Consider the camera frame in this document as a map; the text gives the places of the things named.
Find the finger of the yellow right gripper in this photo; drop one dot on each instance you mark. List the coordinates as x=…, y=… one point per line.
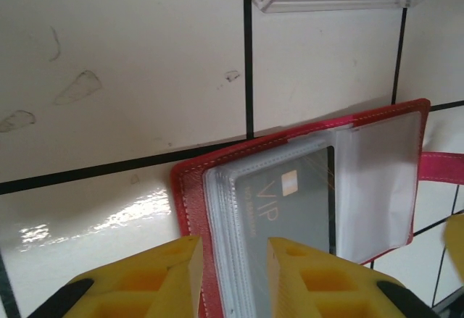
x=456, y=245

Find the black VIP card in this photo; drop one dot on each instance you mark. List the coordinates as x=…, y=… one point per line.
x=290, y=220

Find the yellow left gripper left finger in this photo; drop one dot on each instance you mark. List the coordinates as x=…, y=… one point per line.
x=145, y=278

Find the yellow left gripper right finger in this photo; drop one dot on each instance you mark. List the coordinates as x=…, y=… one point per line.
x=326, y=281

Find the red leather card holder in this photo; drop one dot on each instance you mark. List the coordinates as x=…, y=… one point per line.
x=192, y=202

